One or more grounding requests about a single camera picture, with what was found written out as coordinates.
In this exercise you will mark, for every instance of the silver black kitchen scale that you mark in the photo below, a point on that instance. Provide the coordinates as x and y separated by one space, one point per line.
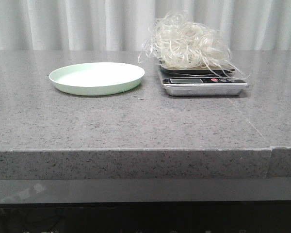
200 81

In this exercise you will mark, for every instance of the light green round plate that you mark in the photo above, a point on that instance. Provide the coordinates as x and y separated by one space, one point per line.
97 79

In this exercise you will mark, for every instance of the white pleated curtain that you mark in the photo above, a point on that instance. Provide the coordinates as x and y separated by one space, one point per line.
124 24

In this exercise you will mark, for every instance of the white vermicelli noodle bundle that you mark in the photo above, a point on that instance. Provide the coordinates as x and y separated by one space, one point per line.
181 44

